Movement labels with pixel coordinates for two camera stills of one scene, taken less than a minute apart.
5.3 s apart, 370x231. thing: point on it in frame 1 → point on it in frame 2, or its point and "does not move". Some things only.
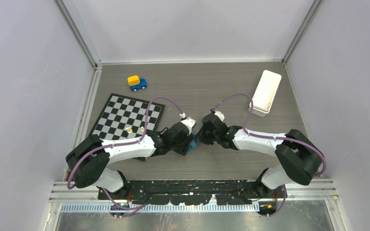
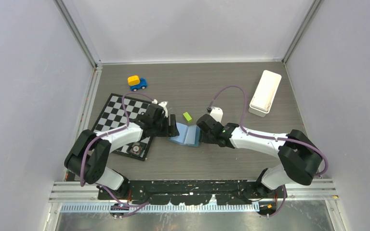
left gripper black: x=182 y=149 → x=170 y=130
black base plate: x=223 y=192 does not move
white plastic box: x=265 y=92 does not move
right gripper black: x=201 y=137 does not move
